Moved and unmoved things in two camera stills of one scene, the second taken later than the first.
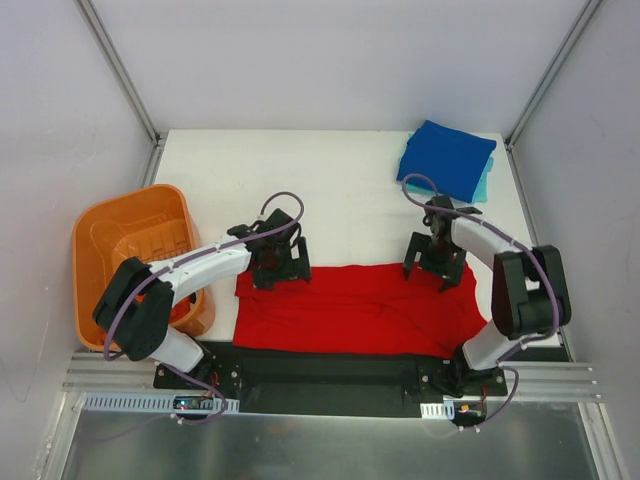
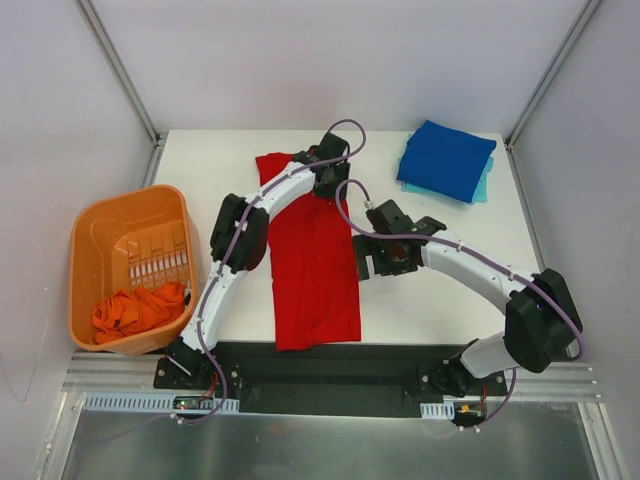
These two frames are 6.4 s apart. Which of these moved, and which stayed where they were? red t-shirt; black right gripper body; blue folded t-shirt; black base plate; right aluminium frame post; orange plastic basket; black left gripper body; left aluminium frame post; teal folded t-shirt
Moved: black right gripper body; black left gripper body; red t-shirt
Stayed: orange plastic basket; black base plate; right aluminium frame post; blue folded t-shirt; teal folded t-shirt; left aluminium frame post
